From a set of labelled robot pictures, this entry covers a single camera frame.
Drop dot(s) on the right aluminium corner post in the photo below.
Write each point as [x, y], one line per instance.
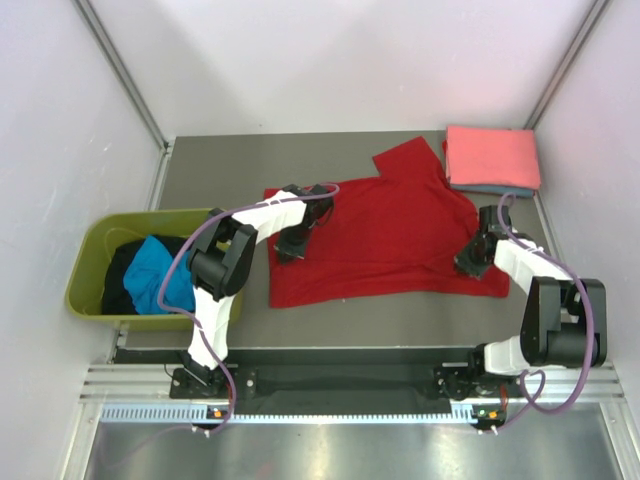
[595, 12]

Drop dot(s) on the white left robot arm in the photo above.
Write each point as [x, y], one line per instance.
[219, 257]

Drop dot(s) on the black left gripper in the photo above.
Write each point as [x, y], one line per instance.
[287, 252]

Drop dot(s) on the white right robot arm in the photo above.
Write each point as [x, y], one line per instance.
[564, 323]

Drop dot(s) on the left aluminium corner post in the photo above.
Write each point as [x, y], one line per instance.
[109, 50]

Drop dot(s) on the black t shirt in bin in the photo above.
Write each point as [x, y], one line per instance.
[116, 300]

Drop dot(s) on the folded pink t shirt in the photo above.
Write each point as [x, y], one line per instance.
[485, 156]

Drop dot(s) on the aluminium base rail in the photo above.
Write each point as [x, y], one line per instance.
[135, 386]

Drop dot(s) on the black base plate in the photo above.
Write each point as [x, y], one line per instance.
[257, 382]

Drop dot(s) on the cyan t shirt in bin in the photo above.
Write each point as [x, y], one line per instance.
[145, 274]

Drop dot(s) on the green plastic bin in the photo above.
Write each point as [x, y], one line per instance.
[85, 288]

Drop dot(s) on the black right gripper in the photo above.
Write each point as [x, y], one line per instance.
[464, 265]

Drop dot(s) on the aluminium corner post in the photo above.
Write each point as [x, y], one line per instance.
[595, 12]
[109, 50]

